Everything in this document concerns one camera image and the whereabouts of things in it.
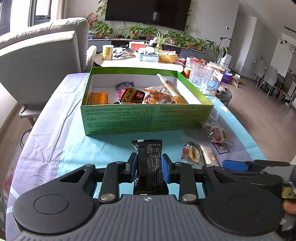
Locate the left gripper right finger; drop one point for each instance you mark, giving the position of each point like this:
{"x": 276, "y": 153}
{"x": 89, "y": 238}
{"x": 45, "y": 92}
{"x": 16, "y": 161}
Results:
{"x": 182, "y": 174}

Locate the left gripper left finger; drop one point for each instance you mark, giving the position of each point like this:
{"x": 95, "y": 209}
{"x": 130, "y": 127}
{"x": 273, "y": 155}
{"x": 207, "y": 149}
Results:
{"x": 116, "y": 173}

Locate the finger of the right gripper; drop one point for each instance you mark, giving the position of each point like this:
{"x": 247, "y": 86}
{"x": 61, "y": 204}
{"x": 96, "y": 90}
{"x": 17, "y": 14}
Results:
{"x": 234, "y": 165}

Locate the black snack bar wrapper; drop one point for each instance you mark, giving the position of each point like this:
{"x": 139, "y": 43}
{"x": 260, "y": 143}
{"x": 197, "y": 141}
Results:
{"x": 149, "y": 178}

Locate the sachima cake pack orange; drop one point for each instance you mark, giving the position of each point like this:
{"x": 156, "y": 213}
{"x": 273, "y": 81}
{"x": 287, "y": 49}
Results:
{"x": 98, "y": 98}

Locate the clear bag brown snacks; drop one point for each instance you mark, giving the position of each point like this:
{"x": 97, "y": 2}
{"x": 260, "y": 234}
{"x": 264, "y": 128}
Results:
{"x": 157, "y": 94}

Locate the small yellow pink candy pack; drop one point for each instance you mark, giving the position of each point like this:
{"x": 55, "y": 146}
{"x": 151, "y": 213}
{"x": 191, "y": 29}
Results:
{"x": 193, "y": 152}

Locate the white pink snack pack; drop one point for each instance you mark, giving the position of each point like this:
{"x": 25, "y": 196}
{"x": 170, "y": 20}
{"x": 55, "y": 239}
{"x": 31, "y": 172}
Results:
{"x": 209, "y": 156}

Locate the clear wrapped brown pastry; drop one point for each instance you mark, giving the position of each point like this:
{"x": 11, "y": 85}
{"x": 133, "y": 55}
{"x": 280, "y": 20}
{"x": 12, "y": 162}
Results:
{"x": 216, "y": 133}

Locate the blue table cloth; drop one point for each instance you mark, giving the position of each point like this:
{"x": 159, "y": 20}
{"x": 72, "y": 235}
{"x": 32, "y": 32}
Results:
{"x": 57, "y": 144}

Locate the green cardboard box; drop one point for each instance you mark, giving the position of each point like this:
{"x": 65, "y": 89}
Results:
{"x": 116, "y": 117}

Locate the long tan snack pack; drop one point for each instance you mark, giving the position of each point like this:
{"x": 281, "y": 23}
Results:
{"x": 178, "y": 98}

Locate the black red snack pouch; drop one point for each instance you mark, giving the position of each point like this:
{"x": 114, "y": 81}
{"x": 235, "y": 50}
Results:
{"x": 132, "y": 95}

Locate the clear glass pitcher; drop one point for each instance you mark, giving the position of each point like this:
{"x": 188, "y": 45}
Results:
{"x": 201, "y": 76}

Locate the grey dining chair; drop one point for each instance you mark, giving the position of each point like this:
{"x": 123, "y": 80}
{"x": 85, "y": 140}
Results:
{"x": 270, "y": 79}

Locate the tall leafy floor plant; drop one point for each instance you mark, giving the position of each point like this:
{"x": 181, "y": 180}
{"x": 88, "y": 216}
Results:
{"x": 218, "y": 51}

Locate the round white coffee table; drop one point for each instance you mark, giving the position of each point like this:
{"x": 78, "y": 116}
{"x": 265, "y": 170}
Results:
{"x": 137, "y": 63}

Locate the yellow wicker basket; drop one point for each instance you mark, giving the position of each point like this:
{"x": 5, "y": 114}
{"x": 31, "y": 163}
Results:
{"x": 164, "y": 57}

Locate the light blue storage basket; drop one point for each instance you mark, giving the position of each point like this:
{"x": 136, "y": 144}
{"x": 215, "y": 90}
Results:
{"x": 149, "y": 57}

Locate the yellow canister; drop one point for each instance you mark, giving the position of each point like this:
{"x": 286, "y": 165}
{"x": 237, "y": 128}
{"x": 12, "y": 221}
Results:
{"x": 107, "y": 52}

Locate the orange book on table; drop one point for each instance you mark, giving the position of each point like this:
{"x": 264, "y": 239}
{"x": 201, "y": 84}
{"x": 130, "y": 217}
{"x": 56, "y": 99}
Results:
{"x": 135, "y": 46}

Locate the spider plant in pot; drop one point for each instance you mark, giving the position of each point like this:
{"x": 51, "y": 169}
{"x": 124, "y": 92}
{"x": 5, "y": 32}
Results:
{"x": 160, "y": 39}

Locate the grey armchair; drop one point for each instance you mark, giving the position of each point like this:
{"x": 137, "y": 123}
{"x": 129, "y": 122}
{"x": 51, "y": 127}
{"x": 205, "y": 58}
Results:
{"x": 36, "y": 60}

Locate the black wall television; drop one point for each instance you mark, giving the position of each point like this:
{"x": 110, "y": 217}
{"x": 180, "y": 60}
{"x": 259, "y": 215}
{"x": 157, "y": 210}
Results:
{"x": 166, "y": 13}

